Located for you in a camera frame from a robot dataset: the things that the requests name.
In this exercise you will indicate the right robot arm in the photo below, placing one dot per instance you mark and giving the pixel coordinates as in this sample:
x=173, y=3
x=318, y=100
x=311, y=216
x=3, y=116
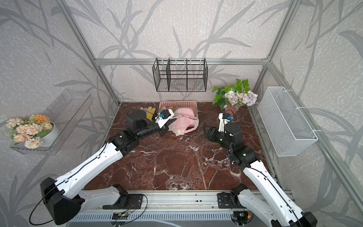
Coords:
x=278, y=210

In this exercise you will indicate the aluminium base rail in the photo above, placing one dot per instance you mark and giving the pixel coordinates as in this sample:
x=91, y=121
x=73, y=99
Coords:
x=178, y=200

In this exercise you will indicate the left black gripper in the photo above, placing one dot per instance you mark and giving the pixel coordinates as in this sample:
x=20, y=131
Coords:
x=163, y=130

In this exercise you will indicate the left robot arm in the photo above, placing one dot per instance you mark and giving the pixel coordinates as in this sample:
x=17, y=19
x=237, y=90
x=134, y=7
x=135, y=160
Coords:
x=62, y=209

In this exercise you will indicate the white mesh wall basket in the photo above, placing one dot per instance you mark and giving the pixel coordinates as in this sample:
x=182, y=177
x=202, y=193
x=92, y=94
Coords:
x=288, y=129

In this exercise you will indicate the clear acrylic shelf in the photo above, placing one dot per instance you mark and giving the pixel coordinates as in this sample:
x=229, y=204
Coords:
x=65, y=112

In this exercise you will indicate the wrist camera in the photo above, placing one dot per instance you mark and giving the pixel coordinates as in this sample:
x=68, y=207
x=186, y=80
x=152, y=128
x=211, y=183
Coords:
x=224, y=118
x=162, y=117

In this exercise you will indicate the pink vase with flowers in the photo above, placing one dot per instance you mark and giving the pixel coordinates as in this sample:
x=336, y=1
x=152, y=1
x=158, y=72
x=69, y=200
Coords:
x=235, y=95

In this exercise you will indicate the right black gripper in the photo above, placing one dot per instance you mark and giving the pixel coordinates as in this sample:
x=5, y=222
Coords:
x=212, y=132

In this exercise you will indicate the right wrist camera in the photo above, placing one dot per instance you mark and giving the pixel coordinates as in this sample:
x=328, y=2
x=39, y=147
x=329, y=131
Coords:
x=224, y=118

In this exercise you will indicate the black wire rack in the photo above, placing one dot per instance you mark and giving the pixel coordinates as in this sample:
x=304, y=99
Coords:
x=185, y=75

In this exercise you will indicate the white pot peach flowers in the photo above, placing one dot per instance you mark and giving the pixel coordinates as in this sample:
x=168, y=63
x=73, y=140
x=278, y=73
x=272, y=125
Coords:
x=38, y=131

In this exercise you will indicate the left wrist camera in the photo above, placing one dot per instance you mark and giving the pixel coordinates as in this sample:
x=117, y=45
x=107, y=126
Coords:
x=162, y=117

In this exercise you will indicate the pink baseball cap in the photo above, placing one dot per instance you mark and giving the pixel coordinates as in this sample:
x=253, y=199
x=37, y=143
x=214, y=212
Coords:
x=185, y=121

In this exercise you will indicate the pink plastic basket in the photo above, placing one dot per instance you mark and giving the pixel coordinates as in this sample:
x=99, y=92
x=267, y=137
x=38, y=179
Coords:
x=181, y=104

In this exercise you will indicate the yellow work glove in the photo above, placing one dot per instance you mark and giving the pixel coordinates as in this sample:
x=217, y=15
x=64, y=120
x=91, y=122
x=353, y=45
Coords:
x=149, y=112

